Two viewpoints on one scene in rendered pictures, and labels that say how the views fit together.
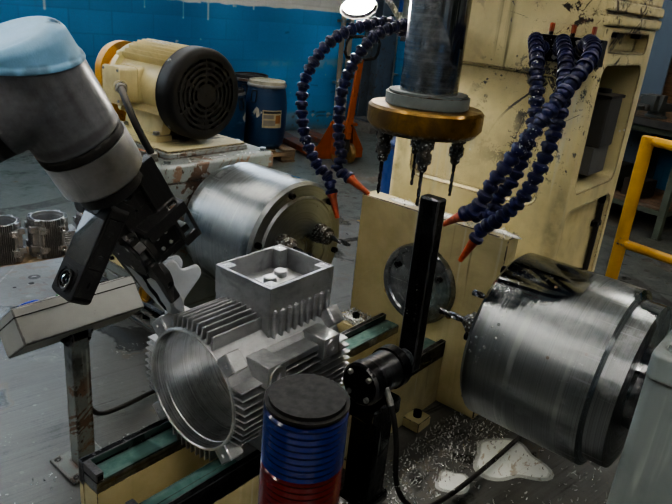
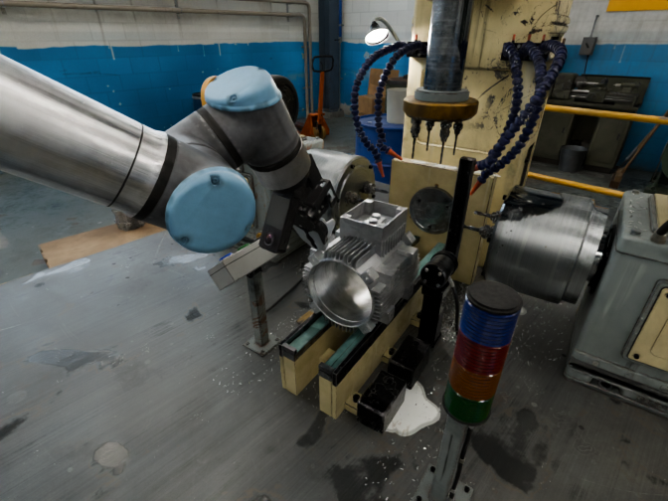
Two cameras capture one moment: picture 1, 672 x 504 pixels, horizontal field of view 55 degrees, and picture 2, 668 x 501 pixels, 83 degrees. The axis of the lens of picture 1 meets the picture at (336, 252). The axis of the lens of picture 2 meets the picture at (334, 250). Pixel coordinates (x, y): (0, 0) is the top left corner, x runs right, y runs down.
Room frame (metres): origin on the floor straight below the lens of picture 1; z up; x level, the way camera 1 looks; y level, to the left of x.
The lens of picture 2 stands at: (0.05, 0.22, 1.47)
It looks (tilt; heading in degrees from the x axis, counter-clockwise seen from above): 30 degrees down; 356
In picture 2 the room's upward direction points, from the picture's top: straight up
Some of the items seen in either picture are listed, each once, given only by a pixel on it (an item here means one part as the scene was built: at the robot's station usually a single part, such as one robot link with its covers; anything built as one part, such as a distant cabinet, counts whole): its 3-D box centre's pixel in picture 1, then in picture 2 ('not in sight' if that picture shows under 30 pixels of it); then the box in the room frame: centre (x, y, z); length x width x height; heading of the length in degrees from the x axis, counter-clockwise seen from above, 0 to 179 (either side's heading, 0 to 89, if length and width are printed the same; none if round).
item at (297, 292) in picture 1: (274, 289); (373, 227); (0.78, 0.08, 1.11); 0.12 x 0.11 x 0.07; 143
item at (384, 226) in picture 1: (432, 296); (437, 217); (1.11, -0.19, 0.97); 0.30 x 0.11 x 0.34; 51
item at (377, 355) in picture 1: (459, 393); (472, 272); (0.86, -0.21, 0.92); 0.45 x 0.13 x 0.24; 141
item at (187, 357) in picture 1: (249, 361); (363, 271); (0.75, 0.10, 1.01); 0.20 x 0.19 x 0.19; 143
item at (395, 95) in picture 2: not in sight; (398, 105); (3.14, -0.51, 0.99); 0.24 x 0.22 x 0.24; 41
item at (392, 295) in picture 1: (417, 284); (431, 211); (1.06, -0.15, 1.01); 0.15 x 0.02 x 0.15; 51
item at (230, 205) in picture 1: (245, 226); (317, 188); (1.21, 0.18, 1.04); 0.37 x 0.25 x 0.25; 51
